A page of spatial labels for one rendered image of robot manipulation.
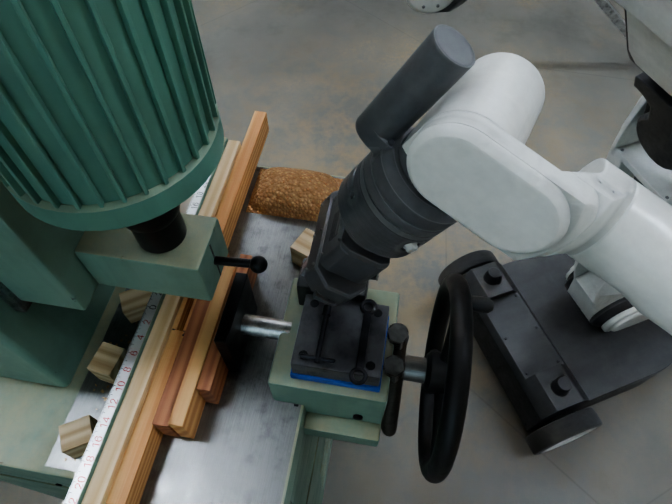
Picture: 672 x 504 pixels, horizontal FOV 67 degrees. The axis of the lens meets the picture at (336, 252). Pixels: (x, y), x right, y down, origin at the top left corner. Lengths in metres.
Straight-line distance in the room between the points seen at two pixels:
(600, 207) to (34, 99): 0.33
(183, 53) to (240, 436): 0.43
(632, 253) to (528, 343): 1.17
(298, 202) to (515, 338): 0.93
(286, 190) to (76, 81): 0.47
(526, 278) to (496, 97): 1.33
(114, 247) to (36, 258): 0.07
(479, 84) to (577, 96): 2.25
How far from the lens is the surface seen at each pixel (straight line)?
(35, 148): 0.36
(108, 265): 0.59
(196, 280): 0.55
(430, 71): 0.35
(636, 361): 1.66
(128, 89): 0.34
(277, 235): 0.75
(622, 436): 1.75
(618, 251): 0.37
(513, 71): 0.39
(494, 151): 0.31
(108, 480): 0.61
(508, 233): 0.34
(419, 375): 0.74
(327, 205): 0.50
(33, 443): 0.83
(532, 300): 1.62
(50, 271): 0.57
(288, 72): 2.51
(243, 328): 0.61
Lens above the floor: 1.51
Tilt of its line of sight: 57 degrees down
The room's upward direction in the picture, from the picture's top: straight up
